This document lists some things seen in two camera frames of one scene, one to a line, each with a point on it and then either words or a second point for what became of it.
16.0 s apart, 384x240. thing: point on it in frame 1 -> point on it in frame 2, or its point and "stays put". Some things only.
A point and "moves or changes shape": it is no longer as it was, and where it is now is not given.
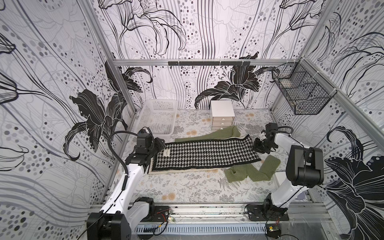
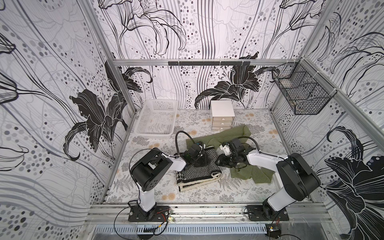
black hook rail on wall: x=209 y=63 stays put
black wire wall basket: x=306 y=90 stays put
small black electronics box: x=273 y=230 stays put
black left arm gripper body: x=155 y=147 -> x=193 y=159
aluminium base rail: x=232 y=214 stays put
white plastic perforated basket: x=159 y=115 stays put
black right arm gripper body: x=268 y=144 -> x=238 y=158
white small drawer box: x=222 y=114 stays put
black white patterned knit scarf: x=192 y=154 moves or changes shape
